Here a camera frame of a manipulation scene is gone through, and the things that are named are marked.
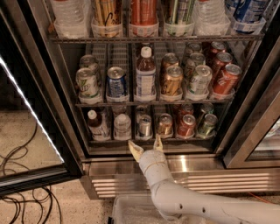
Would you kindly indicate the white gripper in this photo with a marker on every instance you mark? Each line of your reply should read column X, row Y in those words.
column 152, row 161

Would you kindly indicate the silver redbull can front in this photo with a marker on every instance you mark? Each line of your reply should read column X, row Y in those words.
column 144, row 126

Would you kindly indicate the silver redbull can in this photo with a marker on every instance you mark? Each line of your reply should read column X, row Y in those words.
column 144, row 126
column 141, row 111

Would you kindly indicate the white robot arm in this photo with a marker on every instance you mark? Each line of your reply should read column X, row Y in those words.
column 173, row 200

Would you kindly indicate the gold can bottom shelf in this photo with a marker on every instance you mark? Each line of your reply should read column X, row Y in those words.
column 164, row 125

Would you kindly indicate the clear water bottle bottom shelf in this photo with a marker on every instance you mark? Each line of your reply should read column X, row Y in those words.
column 122, row 127

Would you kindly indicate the silver redbull can behind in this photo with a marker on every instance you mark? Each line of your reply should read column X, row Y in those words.
column 141, row 111

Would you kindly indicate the red can bottom front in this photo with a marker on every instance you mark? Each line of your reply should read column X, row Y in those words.
column 186, row 126

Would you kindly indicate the stainless fridge base grille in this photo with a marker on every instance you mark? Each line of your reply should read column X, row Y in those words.
column 108, row 177

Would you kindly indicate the brown juice bottle bottom shelf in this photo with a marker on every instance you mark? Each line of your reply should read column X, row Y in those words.
column 97, row 123

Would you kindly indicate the red can bottom behind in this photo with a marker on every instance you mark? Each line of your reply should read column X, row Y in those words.
column 184, row 109

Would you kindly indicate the green can bottom front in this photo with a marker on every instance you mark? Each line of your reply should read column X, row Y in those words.
column 207, row 125

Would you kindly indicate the gold can middle front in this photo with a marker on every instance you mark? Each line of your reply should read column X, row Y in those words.
column 171, row 85

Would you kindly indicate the brown tea bottle middle shelf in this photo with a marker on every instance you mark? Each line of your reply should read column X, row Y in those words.
column 145, row 73

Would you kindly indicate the green can bottom behind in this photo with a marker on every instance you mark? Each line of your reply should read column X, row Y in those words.
column 205, row 108

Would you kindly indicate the blue pepsi can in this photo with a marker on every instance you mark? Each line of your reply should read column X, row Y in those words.
column 116, row 80

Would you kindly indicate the gold can middle behind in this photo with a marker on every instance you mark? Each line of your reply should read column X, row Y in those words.
column 169, row 59

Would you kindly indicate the green 7up can front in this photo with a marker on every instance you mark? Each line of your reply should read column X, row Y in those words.
column 87, row 83

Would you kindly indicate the green 7up can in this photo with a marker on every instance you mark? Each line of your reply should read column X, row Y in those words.
column 87, row 83
column 91, row 62

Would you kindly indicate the white green can front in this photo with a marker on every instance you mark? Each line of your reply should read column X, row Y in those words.
column 200, row 79

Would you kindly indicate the white green can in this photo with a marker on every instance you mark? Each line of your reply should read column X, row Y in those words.
column 192, row 48
column 195, row 59
column 200, row 79

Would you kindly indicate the white green can middle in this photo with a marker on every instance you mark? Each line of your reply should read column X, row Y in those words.
column 195, row 59

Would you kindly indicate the right fridge glass door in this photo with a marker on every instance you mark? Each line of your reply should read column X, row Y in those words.
column 248, row 142

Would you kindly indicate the red coke can front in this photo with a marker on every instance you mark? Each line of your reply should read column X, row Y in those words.
column 227, row 79

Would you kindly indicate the red coke can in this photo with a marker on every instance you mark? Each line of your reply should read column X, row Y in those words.
column 227, row 79
column 219, row 61
column 214, row 48

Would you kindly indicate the green 7up can behind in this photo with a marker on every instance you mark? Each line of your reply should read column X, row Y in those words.
column 91, row 62

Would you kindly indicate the open fridge glass door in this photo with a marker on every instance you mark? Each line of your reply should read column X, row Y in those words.
column 30, row 72

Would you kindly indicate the white green can back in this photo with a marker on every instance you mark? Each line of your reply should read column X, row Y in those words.
column 192, row 48

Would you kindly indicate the red coke can middle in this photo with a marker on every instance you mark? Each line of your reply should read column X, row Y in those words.
column 219, row 61

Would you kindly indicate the red coke can back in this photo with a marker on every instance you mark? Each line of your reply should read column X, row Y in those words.
column 214, row 48

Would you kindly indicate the green striped can top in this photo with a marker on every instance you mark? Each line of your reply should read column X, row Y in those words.
column 178, row 20

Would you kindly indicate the gold tall can top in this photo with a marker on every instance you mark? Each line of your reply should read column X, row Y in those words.
column 107, row 20

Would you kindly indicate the red tall can top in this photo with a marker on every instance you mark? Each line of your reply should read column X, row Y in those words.
column 143, row 19

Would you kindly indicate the blue can top right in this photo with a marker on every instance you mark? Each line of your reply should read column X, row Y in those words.
column 246, row 15

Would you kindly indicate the clear plastic bin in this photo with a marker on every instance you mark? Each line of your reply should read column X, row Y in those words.
column 139, row 209

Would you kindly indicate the water bottle top right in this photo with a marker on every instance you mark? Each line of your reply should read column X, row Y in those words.
column 210, row 18

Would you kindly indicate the water bottle top left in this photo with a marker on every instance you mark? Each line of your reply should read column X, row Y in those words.
column 72, row 18

